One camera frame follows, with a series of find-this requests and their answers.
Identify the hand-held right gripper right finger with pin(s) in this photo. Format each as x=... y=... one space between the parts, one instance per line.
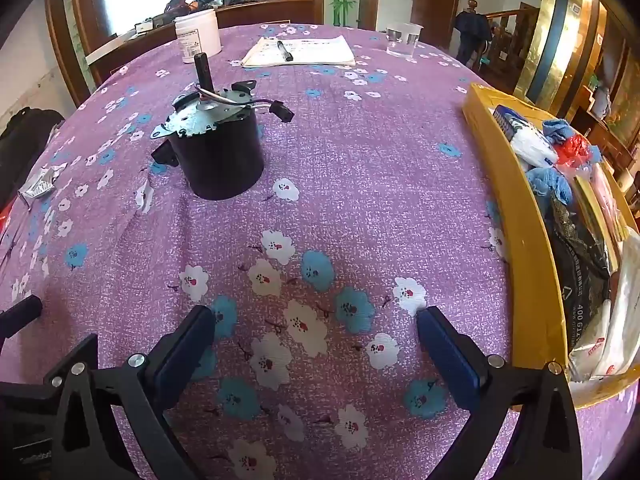
x=450 y=360

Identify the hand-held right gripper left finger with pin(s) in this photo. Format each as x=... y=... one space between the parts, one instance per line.
x=185 y=355

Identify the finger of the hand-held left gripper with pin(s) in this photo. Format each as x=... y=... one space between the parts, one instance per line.
x=22 y=311

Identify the yellow plastic tray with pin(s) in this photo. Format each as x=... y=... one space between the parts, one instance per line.
x=530 y=260

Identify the white floral tissue pack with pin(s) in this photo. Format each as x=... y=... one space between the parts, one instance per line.
x=535 y=147

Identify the silver sachet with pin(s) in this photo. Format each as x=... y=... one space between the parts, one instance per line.
x=40 y=185

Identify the black backpack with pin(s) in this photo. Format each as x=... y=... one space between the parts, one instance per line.
x=25 y=150

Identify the black plastic bag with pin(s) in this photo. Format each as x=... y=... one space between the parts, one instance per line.
x=580 y=260

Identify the purple floral tablecloth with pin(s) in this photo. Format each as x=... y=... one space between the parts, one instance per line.
x=375 y=185

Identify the black electric motor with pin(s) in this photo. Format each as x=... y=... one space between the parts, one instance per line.
x=220 y=160

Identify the blue towel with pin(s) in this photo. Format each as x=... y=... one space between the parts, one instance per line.
x=550 y=185

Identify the pink packet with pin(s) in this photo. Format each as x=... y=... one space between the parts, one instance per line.
x=605 y=200

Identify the red and blue scrubber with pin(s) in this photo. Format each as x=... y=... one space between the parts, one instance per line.
x=575 y=150

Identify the blue tissue packet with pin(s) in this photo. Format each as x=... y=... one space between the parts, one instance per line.
x=507 y=120

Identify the white flat strip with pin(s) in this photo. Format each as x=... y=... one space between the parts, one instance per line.
x=107 y=50

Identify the white plastic jar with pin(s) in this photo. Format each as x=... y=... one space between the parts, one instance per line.
x=197 y=35

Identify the black marker pen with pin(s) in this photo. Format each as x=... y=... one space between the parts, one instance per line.
x=284 y=50

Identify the clear plastic cup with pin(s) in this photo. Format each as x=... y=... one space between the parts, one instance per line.
x=402 y=40

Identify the white paper notebook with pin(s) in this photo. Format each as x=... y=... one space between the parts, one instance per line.
x=320 y=52

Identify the wooden stair railing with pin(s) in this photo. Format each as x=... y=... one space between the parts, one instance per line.
x=515 y=30

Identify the wooden counter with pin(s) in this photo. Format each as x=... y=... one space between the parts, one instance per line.
x=270 y=12

